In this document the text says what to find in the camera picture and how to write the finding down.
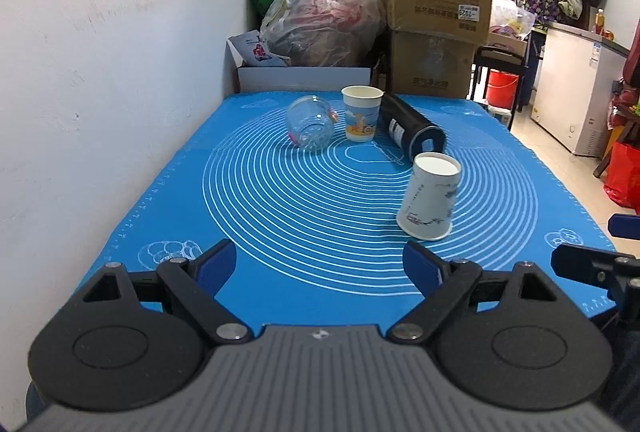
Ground white chest freezer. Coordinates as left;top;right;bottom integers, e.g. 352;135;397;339
530;23;628;158

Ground lower cardboard box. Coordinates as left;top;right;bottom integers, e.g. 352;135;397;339
387;31;476;99

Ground blue cartoon paper cup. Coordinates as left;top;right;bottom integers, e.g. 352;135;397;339
342;85;384;143

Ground black metal stool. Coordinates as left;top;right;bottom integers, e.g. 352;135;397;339
470;46;527;129

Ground white paper cup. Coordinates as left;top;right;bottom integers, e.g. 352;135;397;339
396;152;462;241

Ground red bucket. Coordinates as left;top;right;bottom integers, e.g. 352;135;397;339
486;70;518;109

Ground clear glass cup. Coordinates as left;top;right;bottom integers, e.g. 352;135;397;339
286;95;338;152

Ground clear plastic bag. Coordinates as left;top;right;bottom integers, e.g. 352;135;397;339
259;0;386;68

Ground black cylindrical bottle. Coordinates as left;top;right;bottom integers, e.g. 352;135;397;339
378;92;447;162

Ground blue silicone mat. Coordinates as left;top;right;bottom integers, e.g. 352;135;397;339
96;92;612;329

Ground white open box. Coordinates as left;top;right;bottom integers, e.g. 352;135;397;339
228;31;371;92

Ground red bag on floor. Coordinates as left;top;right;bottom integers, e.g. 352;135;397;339
603;143;640;213

